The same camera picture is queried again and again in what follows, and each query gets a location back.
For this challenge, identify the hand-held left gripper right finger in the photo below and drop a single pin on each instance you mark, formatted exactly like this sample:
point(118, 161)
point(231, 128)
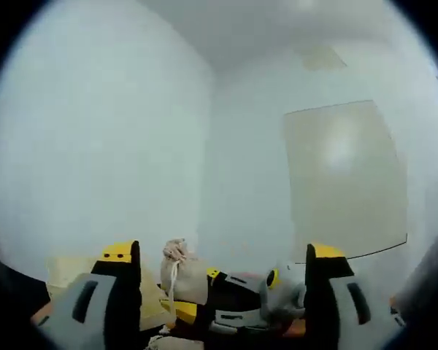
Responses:
point(368, 317)

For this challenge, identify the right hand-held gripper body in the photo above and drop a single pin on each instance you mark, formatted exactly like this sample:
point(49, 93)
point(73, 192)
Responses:
point(284, 291)

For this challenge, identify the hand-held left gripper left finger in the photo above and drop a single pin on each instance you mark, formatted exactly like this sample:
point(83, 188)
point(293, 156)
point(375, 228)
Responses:
point(76, 313)

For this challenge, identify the person's right hand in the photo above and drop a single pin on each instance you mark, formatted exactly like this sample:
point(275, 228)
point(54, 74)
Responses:
point(295, 327)

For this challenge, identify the black table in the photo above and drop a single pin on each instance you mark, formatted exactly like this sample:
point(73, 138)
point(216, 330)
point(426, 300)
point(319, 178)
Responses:
point(18, 288)

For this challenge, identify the cream desktop organizer cabinet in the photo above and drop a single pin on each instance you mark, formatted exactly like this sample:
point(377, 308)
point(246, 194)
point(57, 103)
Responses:
point(153, 302)

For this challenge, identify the ceiling access panel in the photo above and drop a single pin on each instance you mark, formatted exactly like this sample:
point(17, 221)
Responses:
point(325, 57)

